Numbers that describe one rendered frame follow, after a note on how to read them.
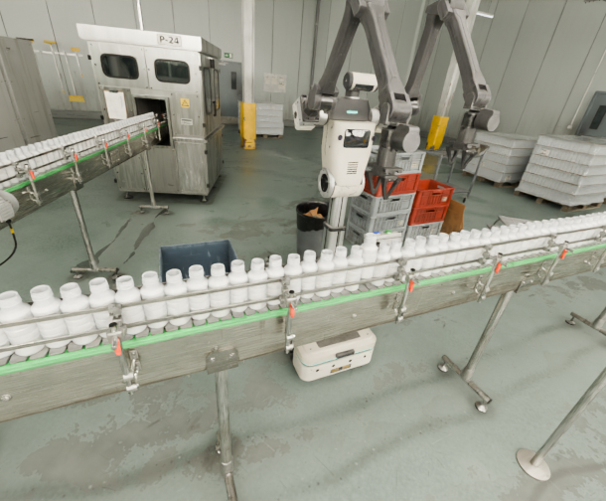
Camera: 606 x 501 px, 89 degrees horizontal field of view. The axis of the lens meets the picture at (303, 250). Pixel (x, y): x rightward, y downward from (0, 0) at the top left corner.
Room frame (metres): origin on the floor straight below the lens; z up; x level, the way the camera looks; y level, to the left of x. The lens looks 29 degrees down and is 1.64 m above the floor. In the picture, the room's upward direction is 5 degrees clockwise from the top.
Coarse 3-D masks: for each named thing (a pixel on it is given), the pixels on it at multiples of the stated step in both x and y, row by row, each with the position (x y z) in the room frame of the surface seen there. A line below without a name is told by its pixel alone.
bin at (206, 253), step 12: (228, 240) 1.30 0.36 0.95; (168, 252) 1.19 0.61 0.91; (180, 252) 1.21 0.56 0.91; (192, 252) 1.23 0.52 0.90; (204, 252) 1.25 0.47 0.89; (216, 252) 1.28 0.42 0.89; (228, 252) 1.30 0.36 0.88; (168, 264) 1.18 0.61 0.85; (180, 264) 1.20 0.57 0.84; (192, 264) 1.23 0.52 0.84; (204, 264) 1.25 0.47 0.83; (228, 264) 1.30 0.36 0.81
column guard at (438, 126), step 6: (432, 120) 10.50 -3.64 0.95; (438, 120) 10.29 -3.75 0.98; (444, 120) 10.30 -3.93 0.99; (432, 126) 10.44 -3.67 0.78; (438, 126) 10.24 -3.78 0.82; (444, 126) 10.33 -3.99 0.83; (432, 132) 10.38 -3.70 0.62; (438, 132) 10.25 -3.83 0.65; (444, 132) 10.36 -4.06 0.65; (432, 138) 10.32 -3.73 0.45; (438, 138) 10.28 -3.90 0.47; (426, 144) 10.50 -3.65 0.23; (432, 144) 10.27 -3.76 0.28; (438, 144) 10.32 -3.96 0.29
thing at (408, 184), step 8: (376, 176) 3.16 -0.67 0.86; (400, 176) 3.25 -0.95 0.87; (408, 176) 3.32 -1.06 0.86; (416, 176) 3.38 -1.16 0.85; (368, 184) 3.24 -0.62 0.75; (376, 184) 3.13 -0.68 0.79; (400, 184) 3.27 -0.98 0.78; (408, 184) 3.33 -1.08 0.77; (416, 184) 3.39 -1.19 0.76; (368, 192) 3.21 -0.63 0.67; (392, 192) 3.21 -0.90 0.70; (400, 192) 3.27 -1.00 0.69; (408, 192) 3.34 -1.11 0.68
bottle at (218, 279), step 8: (216, 264) 0.74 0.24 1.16; (216, 272) 0.71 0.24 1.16; (224, 272) 0.73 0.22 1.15; (208, 280) 0.72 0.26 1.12; (216, 280) 0.71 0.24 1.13; (224, 280) 0.72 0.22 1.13; (216, 296) 0.70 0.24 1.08; (224, 296) 0.71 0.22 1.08; (216, 304) 0.70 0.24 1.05; (224, 304) 0.71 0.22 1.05; (216, 312) 0.70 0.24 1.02; (224, 312) 0.70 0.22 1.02
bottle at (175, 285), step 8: (168, 272) 0.68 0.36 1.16; (176, 272) 0.69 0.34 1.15; (168, 280) 0.66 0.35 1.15; (176, 280) 0.66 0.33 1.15; (168, 288) 0.66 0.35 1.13; (176, 288) 0.66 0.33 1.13; (184, 288) 0.67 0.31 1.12; (168, 304) 0.65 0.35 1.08; (176, 304) 0.65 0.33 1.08; (184, 304) 0.66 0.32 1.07; (168, 312) 0.65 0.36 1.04; (176, 312) 0.65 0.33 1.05; (184, 312) 0.66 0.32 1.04; (176, 320) 0.65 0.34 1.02; (184, 320) 0.66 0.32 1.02
